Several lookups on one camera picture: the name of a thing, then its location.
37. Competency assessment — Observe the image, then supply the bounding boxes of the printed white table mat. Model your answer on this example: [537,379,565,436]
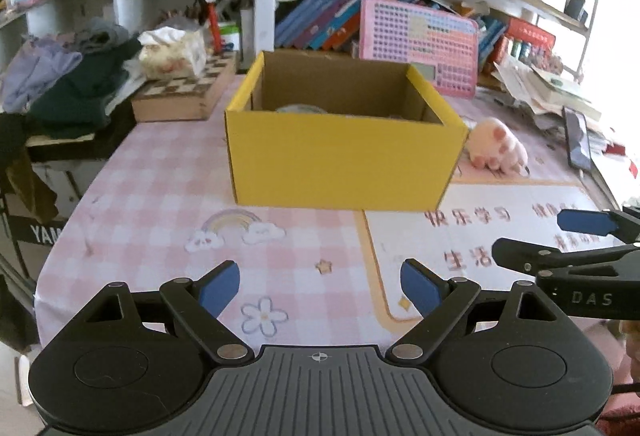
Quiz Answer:
[362,183,626,327]

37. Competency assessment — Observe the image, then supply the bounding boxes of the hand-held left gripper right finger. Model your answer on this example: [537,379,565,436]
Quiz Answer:
[385,258,571,364]

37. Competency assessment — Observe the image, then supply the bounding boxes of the black box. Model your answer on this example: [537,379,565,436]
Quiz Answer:
[0,201,68,277]

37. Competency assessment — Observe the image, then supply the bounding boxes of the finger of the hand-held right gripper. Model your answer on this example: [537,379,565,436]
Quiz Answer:
[556,208,640,241]
[491,237,640,277]

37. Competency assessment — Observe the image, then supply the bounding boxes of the grey cloth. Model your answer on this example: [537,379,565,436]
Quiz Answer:
[75,18,131,54]

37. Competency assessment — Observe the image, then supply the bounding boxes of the dark green cloth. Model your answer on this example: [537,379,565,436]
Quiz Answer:
[25,38,146,139]

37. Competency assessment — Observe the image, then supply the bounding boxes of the yellow cardboard box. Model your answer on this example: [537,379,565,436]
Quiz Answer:
[224,50,470,211]

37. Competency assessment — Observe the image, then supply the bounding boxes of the leaning blue books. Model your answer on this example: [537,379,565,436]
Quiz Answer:
[475,13,508,74]

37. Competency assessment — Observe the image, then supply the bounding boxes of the red box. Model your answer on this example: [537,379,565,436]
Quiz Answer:
[502,18,557,66]

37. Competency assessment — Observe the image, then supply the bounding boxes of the pink learning tablet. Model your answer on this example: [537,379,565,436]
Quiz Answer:
[359,0,479,97]

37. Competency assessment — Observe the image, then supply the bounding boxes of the pink plush paw toy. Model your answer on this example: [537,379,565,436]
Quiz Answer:
[467,117,530,177]

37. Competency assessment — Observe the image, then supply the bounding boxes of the stack of papers and books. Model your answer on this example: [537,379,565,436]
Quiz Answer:
[492,56,616,137]

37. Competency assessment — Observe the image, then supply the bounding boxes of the pink checked tablecloth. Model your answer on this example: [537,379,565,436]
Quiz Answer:
[35,86,626,367]

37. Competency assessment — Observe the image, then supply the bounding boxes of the wooden chessboard box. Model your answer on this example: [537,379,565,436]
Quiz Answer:
[131,50,239,123]

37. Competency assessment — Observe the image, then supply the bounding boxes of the white jar green label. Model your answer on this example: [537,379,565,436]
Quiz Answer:
[218,22,241,52]

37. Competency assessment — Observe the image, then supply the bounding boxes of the red pen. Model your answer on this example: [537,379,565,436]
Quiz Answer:
[202,0,223,54]

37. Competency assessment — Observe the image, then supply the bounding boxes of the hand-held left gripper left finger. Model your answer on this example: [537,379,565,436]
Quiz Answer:
[75,260,256,364]

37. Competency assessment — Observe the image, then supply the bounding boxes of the purple cloth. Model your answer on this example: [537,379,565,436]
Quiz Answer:
[0,36,83,114]

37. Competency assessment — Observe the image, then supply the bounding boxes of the black smartphone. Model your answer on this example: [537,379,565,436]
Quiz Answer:
[562,106,593,171]

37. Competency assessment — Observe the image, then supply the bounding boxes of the tissue pack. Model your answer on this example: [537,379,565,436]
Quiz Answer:
[137,26,207,79]

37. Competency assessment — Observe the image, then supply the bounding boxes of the grey tape roll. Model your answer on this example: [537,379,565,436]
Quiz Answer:
[275,104,328,115]

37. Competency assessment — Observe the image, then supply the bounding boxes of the row of blue books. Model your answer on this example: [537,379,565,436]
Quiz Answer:
[274,0,396,51]

